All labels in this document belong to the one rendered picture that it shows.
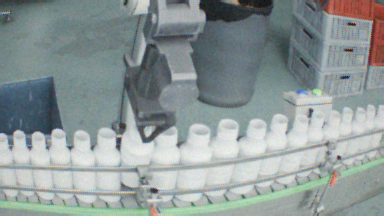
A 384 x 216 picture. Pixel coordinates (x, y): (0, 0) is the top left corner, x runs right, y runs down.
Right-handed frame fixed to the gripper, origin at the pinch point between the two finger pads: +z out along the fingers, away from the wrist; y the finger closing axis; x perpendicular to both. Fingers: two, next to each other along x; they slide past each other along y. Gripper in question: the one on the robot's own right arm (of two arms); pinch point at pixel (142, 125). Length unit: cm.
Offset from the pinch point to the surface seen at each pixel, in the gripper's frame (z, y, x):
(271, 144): 8.3, 0.7, 27.5
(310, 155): 12.9, 2.7, 40.4
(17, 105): 49, -52, -27
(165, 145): 5.8, 0.1, 5.3
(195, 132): 6.3, -2.7, 11.8
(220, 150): 8.0, 0.6, 16.1
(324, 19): 102, -156, 168
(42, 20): 196, -276, 8
